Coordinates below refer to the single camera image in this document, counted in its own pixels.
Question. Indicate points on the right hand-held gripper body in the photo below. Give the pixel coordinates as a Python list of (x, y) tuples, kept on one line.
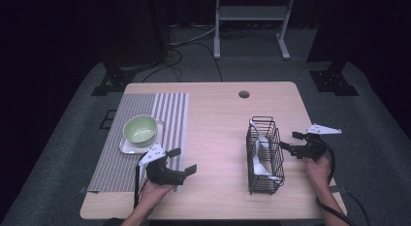
[(311, 150)]

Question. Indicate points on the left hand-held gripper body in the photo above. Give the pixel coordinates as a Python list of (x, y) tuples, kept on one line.
[(161, 174)]

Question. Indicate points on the light green bowl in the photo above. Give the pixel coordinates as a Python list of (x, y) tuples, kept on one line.
[(140, 130)]

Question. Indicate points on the person's left hand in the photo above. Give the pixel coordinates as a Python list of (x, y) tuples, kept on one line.
[(153, 193)]

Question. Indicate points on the person's right hand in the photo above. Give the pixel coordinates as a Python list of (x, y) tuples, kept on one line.
[(320, 174)]

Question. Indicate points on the white square plate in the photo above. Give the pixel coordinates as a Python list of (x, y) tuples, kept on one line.
[(129, 148)]

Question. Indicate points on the grey tape piece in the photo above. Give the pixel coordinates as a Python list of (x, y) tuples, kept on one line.
[(334, 188)]

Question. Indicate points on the grey striped placemat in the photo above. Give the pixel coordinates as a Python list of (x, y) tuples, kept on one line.
[(113, 167)]

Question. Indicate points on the black metal stand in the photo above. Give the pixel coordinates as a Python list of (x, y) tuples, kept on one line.
[(332, 82), (113, 79)]

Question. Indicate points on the white metal stand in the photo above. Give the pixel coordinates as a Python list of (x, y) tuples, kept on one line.
[(252, 13)]

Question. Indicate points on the black floor frame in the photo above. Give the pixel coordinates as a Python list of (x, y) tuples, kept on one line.
[(105, 121)]

